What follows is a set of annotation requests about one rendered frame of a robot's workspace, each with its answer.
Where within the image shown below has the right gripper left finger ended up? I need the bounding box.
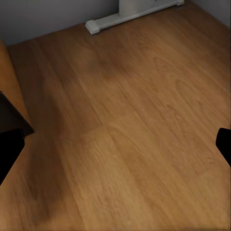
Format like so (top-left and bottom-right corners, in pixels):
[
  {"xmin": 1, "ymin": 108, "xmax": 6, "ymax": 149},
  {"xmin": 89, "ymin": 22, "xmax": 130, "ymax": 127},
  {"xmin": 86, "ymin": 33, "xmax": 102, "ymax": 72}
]
[{"xmin": 0, "ymin": 128, "xmax": 25, "ymax": 185}]

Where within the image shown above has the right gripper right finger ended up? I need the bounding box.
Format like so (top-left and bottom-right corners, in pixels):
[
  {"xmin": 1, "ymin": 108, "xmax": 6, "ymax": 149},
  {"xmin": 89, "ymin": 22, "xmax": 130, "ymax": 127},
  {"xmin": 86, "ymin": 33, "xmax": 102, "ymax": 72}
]
[{"xmin": 216, "ymin": 128, "xmax": 231, "ymax": 167}]

